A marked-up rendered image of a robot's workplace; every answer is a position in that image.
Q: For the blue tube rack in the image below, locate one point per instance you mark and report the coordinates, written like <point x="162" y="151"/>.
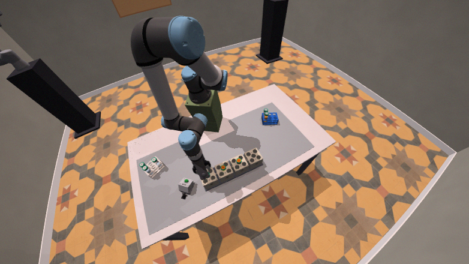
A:
<point x="270" y="121"/>

